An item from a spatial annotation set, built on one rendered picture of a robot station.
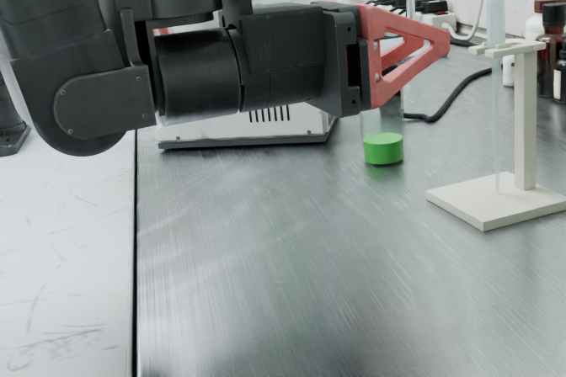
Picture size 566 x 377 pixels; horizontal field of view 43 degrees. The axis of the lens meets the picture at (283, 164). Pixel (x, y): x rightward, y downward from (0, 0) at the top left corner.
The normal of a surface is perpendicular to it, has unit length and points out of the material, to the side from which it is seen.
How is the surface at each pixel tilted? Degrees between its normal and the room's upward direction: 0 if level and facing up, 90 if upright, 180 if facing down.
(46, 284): 0
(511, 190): 0
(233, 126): 90
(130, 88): 90
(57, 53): 90
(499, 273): 0
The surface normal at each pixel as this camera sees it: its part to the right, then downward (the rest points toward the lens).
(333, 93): -0.94, 0.18
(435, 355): -0.11, -0.94
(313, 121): -0.19, 0.32
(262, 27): 0.34, 0.25
